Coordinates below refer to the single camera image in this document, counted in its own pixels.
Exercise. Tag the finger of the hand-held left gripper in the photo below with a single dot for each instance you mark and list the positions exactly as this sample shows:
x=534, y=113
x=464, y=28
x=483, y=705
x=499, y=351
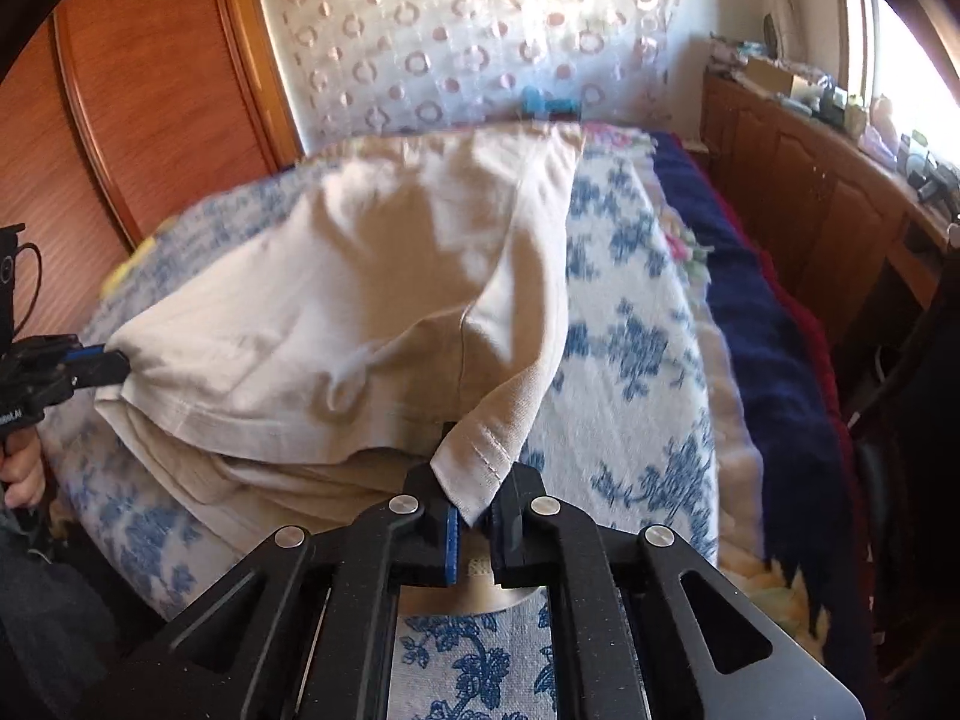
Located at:
x=101, y=373
x=82, y=352

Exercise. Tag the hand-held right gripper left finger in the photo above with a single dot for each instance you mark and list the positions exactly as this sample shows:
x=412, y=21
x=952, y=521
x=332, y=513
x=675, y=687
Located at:
x=450, y=549

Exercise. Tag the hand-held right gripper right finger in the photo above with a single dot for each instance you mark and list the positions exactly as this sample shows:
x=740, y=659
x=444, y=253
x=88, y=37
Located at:
x=501, y=544

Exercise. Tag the beige printed t-shirt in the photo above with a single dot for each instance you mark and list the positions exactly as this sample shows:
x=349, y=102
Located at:
x=360, y=300

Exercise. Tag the person's left hand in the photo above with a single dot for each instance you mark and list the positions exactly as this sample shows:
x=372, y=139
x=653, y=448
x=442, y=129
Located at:
x=22, y=476

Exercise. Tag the person's dark trousers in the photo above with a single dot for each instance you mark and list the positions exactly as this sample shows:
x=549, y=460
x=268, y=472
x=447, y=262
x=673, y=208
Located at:
x=52, y=607

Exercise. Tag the blue floral towel blanket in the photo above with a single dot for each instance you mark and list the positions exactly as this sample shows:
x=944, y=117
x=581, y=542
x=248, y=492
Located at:
x=637, y=360

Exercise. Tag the dark blue blanket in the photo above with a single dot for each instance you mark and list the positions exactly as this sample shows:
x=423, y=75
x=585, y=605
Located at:
x=765, y=360

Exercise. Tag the blue tissue pack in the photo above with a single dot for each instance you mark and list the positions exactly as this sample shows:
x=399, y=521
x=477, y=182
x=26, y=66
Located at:
x=551, y=103

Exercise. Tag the wooden cabinet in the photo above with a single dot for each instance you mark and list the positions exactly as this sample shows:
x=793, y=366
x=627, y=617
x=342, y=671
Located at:
x=810, y=187

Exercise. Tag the circle patterned sheer curtain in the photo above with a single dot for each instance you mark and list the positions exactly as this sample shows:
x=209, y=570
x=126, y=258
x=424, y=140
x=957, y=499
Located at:
x=465, y=30

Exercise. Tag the cardboard box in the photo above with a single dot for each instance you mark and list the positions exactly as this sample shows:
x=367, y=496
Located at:
x=769, y=75

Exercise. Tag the pink plastic item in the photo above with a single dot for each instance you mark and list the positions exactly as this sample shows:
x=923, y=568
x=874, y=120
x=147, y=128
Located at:
x=881, y=127

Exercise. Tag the window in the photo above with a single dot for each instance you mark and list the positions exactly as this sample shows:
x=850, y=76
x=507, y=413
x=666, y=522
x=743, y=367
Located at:
x=900, y=22

